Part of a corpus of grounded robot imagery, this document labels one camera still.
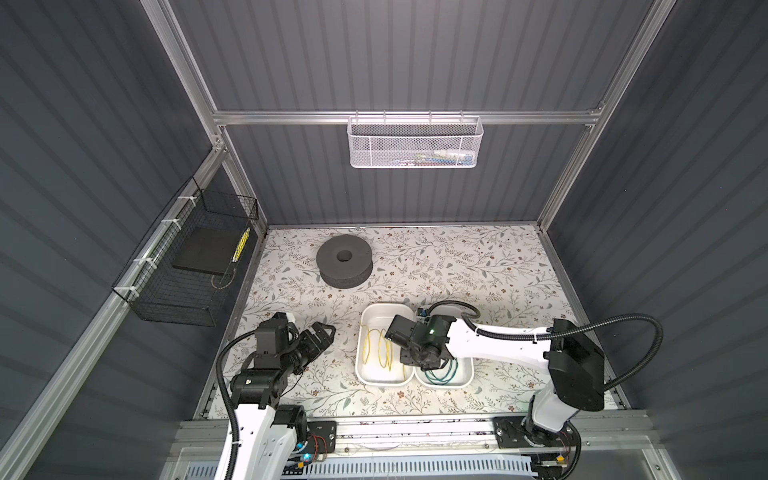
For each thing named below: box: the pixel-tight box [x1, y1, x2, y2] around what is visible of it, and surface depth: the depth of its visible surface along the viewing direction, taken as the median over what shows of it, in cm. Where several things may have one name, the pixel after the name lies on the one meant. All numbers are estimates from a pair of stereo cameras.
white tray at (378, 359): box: [355, 303, 416, 387], surface depth 84 cm
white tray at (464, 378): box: [414, 356, 475, 389], surface depth 83 cm
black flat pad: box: [172, 227, 239, 275], surface depth 76 cm
